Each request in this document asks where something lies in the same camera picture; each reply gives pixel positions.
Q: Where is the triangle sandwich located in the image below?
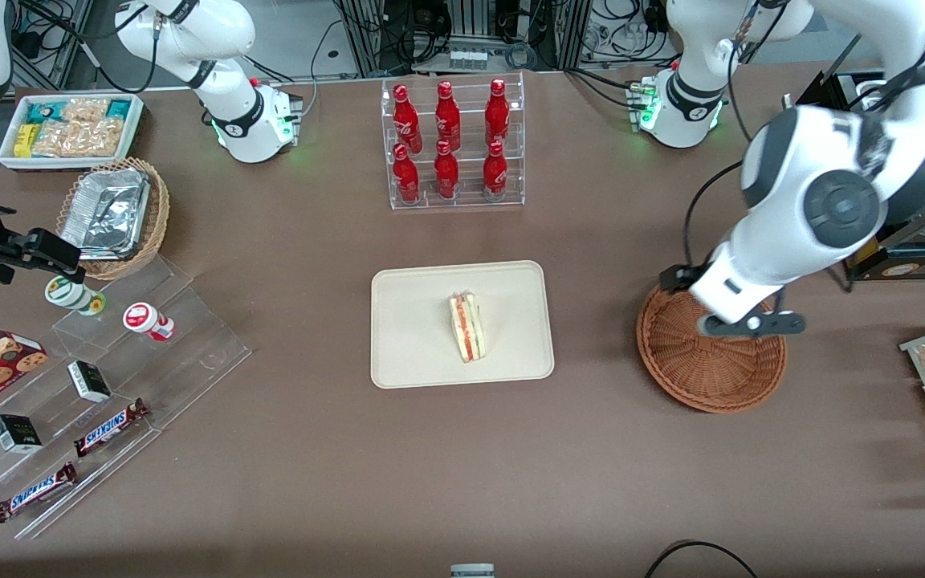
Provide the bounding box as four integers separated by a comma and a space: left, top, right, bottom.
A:
448, 291, 489, 364

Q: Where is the round brown wicker basket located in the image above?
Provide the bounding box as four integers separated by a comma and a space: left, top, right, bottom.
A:
636, 281, 787, 414

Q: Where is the wicker basket holding foil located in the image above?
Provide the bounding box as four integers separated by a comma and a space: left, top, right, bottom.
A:
55, 157, 171, 282

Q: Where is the beige rectangular tray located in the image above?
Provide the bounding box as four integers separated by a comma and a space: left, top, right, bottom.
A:
370, 260, 556, 390

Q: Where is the green white yogurt bottle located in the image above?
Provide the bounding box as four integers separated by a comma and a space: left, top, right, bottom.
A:
45, 275, 107, 316

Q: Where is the aluminium foil container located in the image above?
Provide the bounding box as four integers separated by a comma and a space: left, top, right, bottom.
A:
59, 167, 152, 260

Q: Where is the white snack box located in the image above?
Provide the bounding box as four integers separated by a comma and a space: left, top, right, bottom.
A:
0, 92, 145, 172

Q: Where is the red white yogurt bottle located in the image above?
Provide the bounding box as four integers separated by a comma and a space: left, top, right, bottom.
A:
123, 302, 176, 342

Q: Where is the clear cracker bag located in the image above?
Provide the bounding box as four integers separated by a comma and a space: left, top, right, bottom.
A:
33, 119, 126, 159
61, 96, 110, 123

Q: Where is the small black box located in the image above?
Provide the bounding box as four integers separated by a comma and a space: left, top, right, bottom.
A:
0, 414, 43, 455
67, 360, 112, 403

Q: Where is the clear acrylic step display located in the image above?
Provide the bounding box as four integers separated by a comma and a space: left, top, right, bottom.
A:
0, 255, 253, 540

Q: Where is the black food warmer appliance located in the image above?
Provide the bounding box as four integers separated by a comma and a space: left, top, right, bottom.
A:
784, 68, 925, 282

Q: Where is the snickers chocolate bar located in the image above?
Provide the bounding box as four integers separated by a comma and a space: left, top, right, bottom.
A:
0, 462, 79, 524
73, 398, 151, 458

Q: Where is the red cola bottle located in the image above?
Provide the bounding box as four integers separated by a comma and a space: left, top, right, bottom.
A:
485, 78, 511, 148
394, 84, 423, 153
483, 140, 509, 201
434, 80, 462, 152
434, 140, 460, 200
393, 143, 421, 204

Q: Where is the clear acrylic bottle rack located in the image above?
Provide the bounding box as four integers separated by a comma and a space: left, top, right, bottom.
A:
381, 72, 526, 211

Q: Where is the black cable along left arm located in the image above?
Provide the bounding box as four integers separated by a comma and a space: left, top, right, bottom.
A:
681, 0, 925, 270

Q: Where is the black looped table cable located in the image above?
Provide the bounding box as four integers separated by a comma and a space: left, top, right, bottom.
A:
643, 539, 760, 578

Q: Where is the aluminium frame rack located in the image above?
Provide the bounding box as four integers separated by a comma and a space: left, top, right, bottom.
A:
338, 0, 592, 77

